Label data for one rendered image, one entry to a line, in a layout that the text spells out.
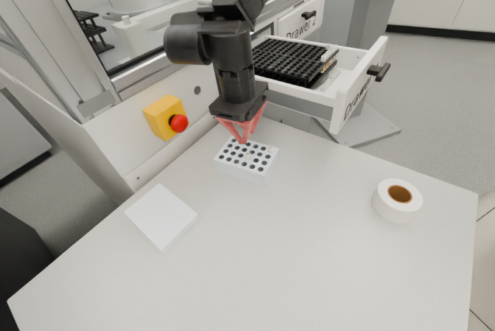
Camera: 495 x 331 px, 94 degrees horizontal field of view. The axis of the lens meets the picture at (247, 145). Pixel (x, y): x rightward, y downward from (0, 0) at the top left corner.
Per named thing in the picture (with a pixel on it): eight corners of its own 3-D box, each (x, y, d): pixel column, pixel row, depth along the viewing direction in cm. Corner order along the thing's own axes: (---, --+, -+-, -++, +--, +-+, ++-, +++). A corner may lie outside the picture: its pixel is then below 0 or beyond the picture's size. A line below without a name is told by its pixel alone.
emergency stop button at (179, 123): (192, 127, 51) (187, 112, 48) (178, 137, 49) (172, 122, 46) (183, 122, 52) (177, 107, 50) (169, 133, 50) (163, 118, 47)
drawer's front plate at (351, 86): (376, 76, 65) (389, 35, 58) (336, 136, 50) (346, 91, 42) (370, 74, 66) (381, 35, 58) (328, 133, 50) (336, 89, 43)
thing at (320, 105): (369, 72, 64) (375, 50, 60) (332, 124, 50) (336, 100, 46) (252, 49, 83) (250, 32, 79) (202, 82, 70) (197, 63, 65)
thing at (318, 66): (339, 51, 62) (339, 49, 61) (309, 82, 52) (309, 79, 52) (331, 50, 62) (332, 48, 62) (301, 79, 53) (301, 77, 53)
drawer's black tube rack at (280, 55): (335, 71, 66) (339, 49, 61) (306, 103, 56) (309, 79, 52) (269, 57, 76) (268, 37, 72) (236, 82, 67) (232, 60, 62)
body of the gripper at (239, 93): (209, 116, 39) (197, 76, 33) (238, 86, 45) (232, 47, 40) (244, 124, 36) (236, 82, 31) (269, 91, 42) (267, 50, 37)
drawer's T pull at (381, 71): (389, 68, 52) (391, 62, 51) (379, 83, 48) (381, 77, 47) (372, 65, 54) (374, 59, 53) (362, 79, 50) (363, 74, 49)
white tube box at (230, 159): (279, 159, 54) (279, 148, 52) (265, 186, 49) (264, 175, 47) (233, 146, 59) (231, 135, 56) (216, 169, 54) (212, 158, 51)
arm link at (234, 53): (240, 28, 29) (254, 13, 32) (191, 28, 31) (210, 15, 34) (247, 79, 33) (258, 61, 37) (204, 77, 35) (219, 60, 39)
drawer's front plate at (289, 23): (317, 26, 97) (320, -4, 90) (282, 54, 82) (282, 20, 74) (313, 26, 98) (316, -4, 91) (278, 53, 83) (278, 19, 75)
